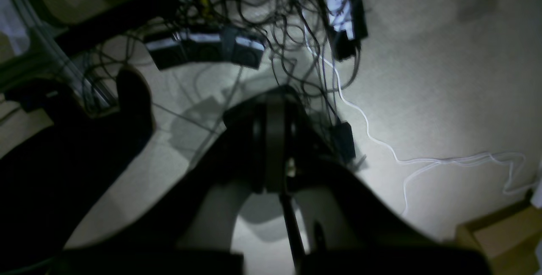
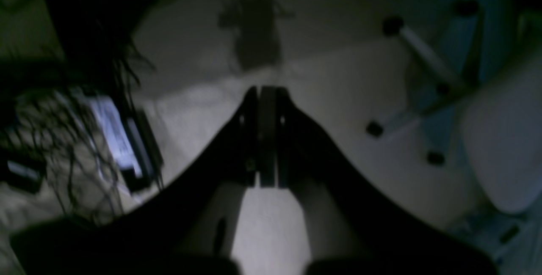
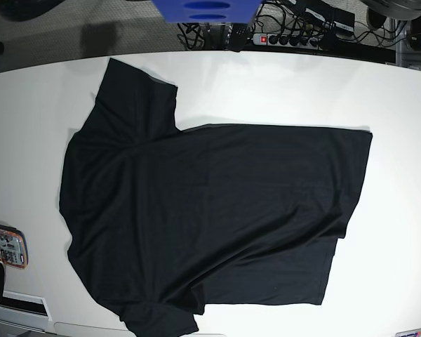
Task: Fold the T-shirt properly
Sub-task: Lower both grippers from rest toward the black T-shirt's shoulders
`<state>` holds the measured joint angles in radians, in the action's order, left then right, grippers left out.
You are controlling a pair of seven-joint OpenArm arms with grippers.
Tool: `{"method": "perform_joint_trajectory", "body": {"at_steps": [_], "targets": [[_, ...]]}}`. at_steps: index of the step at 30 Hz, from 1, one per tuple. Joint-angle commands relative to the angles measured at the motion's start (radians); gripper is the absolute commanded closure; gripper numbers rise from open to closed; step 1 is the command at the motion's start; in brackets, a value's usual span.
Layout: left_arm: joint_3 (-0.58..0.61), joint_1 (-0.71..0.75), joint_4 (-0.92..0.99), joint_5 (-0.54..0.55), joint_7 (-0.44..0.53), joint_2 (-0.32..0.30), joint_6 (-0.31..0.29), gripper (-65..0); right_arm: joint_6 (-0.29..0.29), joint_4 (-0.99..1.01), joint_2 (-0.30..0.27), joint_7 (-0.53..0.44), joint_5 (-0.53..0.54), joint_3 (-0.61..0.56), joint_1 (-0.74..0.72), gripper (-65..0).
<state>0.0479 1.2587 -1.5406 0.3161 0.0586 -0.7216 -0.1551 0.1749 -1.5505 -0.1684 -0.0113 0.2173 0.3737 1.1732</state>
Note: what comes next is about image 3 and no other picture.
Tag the black T-shirt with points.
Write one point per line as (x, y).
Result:
(164, 221)

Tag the black power adapter box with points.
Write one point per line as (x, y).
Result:
(239, 34)

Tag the blue plastic box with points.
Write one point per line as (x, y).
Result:
(201, 11)

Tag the white power strip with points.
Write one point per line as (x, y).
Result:
(285, 41)

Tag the white tray with black slot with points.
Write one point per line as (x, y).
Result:
(24, 311)

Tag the colourful sticker at table edge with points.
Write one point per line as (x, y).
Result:
(409, 333)

